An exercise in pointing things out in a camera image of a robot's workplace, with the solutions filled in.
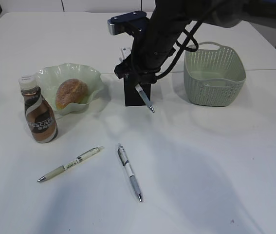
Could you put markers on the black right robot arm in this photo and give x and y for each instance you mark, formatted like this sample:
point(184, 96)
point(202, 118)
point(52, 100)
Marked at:
point(186, 17)

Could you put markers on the green woven plastic basket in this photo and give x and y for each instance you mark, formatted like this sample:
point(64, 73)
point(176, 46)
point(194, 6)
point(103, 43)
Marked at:
point(213, 77)

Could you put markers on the black mesh pen holder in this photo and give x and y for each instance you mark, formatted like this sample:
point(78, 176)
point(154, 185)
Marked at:
point(131, 96)

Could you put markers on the sugared bread roll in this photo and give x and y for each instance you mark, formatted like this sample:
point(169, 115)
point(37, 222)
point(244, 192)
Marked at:
point(70, 91)

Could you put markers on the clear plastic ruler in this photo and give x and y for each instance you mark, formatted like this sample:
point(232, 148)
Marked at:
point(125, 54)

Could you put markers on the cream pen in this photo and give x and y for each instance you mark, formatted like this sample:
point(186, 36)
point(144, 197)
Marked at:
point(84, 156)

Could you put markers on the grey pen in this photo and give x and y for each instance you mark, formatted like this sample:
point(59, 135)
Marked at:
point(144, 98)
point(132, 178)

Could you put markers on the brown Nescafe coffee bottle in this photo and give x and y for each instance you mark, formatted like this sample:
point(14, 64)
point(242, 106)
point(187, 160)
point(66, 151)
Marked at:
point(37, 111)

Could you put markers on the green wavy glass plate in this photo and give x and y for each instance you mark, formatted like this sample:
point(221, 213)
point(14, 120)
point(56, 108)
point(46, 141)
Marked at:
point(50, 78)

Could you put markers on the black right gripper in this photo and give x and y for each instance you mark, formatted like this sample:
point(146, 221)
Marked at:
point(148, 55)

